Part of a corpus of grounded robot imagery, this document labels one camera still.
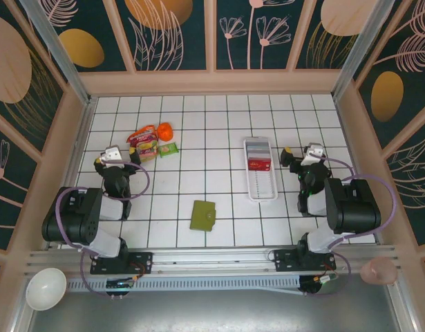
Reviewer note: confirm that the orange toy fruit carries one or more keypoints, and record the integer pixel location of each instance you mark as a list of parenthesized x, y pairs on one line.
[(164, 132)]

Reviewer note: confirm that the aluminium frame post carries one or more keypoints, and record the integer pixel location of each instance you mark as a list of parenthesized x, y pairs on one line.
[(63, 58), (361, 52)]

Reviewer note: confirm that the white plastic card tray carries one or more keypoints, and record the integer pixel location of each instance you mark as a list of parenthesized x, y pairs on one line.
[(262, 188)]

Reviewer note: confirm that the yellow snack packet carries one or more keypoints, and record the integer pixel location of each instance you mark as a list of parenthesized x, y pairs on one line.
[(148, 152)]

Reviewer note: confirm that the white bowl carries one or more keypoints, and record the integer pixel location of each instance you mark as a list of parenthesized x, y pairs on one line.
[(46, 288)]

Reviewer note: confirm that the red credit card gold print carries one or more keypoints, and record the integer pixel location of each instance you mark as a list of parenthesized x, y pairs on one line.
[(258, 165)]

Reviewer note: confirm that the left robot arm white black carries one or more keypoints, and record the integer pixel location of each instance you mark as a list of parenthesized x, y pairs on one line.
[(77, 221)]

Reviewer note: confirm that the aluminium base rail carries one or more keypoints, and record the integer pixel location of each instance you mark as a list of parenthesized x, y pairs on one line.
[(212, 261)]

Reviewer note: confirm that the light grey credit card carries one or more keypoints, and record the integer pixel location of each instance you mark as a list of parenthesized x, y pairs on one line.
[(257, 141)]

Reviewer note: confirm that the blue-grey credit card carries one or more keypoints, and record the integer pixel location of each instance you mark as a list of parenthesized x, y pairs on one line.
[(257, 149)]

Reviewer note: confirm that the green card holder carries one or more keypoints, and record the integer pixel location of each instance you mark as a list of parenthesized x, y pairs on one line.
[(201, 216)]

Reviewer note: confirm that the red snack packet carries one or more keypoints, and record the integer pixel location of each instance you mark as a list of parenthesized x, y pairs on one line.
[(143, 135)]

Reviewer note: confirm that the black circuit board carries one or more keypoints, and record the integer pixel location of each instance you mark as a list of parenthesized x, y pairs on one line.
[(119, 284), (319, 281)]

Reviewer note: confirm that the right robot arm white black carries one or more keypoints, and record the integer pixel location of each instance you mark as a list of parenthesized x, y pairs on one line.
[(354, 207)]

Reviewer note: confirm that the aluminium side rail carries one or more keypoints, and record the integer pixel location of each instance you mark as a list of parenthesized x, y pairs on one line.
[(71, 173)]

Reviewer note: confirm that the small green packet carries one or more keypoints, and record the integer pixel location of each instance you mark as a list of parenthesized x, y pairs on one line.
[(169, 150)]

